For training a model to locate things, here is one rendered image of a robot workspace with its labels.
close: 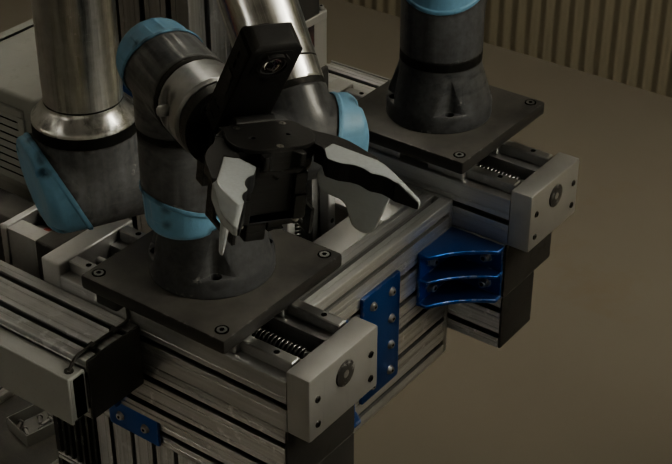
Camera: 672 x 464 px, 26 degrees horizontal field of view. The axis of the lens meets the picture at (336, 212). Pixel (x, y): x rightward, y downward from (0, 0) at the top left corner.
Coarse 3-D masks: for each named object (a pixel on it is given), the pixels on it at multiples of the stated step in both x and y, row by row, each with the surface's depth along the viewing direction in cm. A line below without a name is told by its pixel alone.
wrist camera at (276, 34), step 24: (264, 24) 109; (288, 24) 110; (240, 48) 109; (264, 48) 108; (288, 48) 109; (240, 72) 110; (264, 72) 110; (288, 72) 112; (216, 96) 114; (240, 96) 112; (264, 96) 114; (216, 120) 115
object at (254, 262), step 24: (168, 240) 167; (192, 240) 166; (216, 240) 166; (240, 240) 167; (264, 240) 170; (168, 264) 168; (192, 264) 166; (216, 264) 167; (240, 264) 167; (264, 264) 170; (168, 288) 169; (192, 288) 167; (216, 288) 167; (240, 288) 168
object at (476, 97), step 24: (408, 72) 201; (432, 72) 199; (456, 72) 199; (480, 72) 202; (408, 96) 202; (432, 96) 200; (456, 96) 200; (480, 96) 202; (408, 120) 202; (432, 120) 201; (456, 120) 201; (480, 120) 203
